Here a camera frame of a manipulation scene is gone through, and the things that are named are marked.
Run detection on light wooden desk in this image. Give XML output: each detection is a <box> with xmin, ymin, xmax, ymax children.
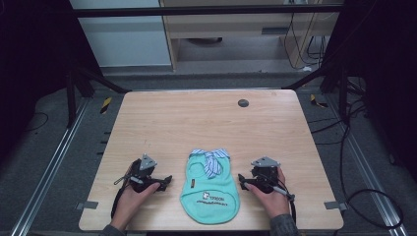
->
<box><xmin>158</xmin><ymin>0</ymin><xmax>343</xmax><ymax>71</ymax></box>

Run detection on dark curtain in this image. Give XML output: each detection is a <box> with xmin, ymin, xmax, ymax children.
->
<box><xmin>320</xmin><ymin>0</ymin><xmax>417</xmax><ymax>185</ymax></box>
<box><xmin>0</xmin><ymin>0</ymin><xmax>103</xmax><ymax>161</ymax></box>

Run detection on black cables under desk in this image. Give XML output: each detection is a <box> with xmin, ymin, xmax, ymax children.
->
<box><xmin>282</xmin><ymin>12</ymin><xmax>329</xmax><ymax>72</ymax></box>

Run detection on teal pet shirt striped bow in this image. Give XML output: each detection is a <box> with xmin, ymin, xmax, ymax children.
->
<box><xmin>179</xmin><ymin>147</ymin><xmax>241</xmax><ymax>226</ymax></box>

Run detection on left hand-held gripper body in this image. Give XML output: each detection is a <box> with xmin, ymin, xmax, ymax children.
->
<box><xmin>128</xmin><ymin>153</ymin><xmax>157</xmax><ymax>194</ymax></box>

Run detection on black metal frame stand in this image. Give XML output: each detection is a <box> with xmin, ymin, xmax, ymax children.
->
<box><xmin>64</xmin><ymin>66</ymin><xmax>133</xmax><ymax>130</ymax></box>
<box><xmin>282</xmin><ymin>62</ymin><xmax>351</xmax><ymax>124</ymax></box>

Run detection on thin black floor cable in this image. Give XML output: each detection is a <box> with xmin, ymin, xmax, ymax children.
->
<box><xmin>23</xmin><ymin>111</ymin><xmax>50</xmax><ymax>133</ymax></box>

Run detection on black looped floor cable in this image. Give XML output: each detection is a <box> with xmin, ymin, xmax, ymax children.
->
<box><xmin>308</xmin><ymin>97</ymin><xmax>405</xmax><ymax>230</ymax></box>

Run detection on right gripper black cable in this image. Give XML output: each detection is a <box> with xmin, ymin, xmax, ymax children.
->
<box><xmin>262</xmin><ymin>175</ymin><xmax>298</xmax><ymax>225</ymax></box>

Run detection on aluminium floor rail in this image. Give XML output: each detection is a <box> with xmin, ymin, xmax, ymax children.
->
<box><xmin>10</xmin><ymin>97</ymin><xmax>90</xmax><ymax>236</ymax></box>
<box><xmin>327</xmin><ymin>93</ymin><xmax>410</xmax><ymax>236</ymax></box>

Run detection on black horizontal metal bar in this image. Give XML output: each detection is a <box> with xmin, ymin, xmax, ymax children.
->
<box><xmin>72</xmin><ymin>3</ymin><xmax>343</xmax><ymax>19</ymax></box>

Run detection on yellow black striped tape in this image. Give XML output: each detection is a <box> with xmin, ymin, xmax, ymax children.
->
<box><xmin>309</xmin><ymin>93</ymin><xmax>329</xmax><ymax>109</ymax></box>
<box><xmin>99</xmin><ymin>96</ymin><xmax>113</xmax><ymax>115</ymax></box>

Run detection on white cabinet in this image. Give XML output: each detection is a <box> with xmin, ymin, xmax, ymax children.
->
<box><xmin>68</xmin><ymin>0</ymin><xmax>173</xmax><ymax>68</ymax></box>

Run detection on grey metal table bracket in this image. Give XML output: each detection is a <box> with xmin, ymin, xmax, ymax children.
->
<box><xmin>75</xmin><ymin>201</ymin><xmax>99</xmax><ymax>211</ymax></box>
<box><xmin>324</xmin><ymin>201</ymin><xmax>348</xmax><ymax>211</ymax></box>

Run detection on person's left hand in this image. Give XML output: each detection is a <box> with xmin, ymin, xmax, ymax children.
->
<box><xmin>110</xmin><ymin>182</ymin><xmax>161</xmax><ymax>232</ymax></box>

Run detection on person's right hand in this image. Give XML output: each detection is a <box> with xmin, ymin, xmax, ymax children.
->
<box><xmin>244</xmin><ymin>166</ymin><xmax>291</xmax><ymax>220</ymax></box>

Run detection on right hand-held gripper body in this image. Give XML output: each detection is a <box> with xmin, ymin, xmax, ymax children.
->
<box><xmin>250</xmin><ymin>155</ymin><xmax>281</xmax><ymax>195</ymax></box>

